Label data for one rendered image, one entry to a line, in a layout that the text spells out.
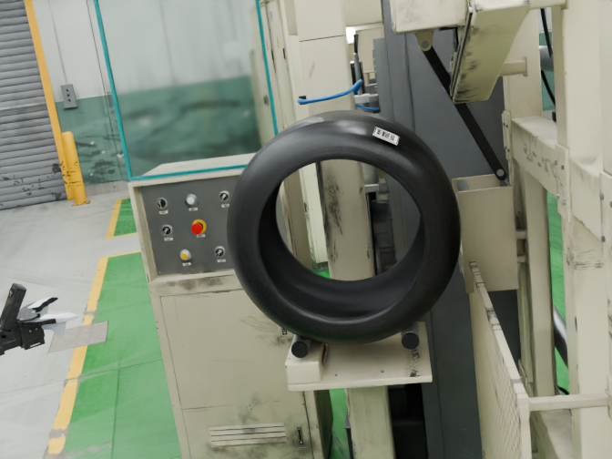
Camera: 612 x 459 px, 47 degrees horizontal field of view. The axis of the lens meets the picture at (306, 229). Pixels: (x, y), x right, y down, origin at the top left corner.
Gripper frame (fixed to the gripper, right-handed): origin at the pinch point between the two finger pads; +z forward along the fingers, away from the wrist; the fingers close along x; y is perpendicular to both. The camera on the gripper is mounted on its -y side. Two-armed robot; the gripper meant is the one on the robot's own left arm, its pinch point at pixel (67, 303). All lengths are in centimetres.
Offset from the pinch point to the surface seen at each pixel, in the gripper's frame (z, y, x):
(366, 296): 69, 7, 42
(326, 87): 75, -49, 21
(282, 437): 72, 84, -10
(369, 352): 63, 20, 49
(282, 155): 41, -40, 45
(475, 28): 54, -69, 90
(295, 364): 39, 14, 47
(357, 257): 77, 0, 30
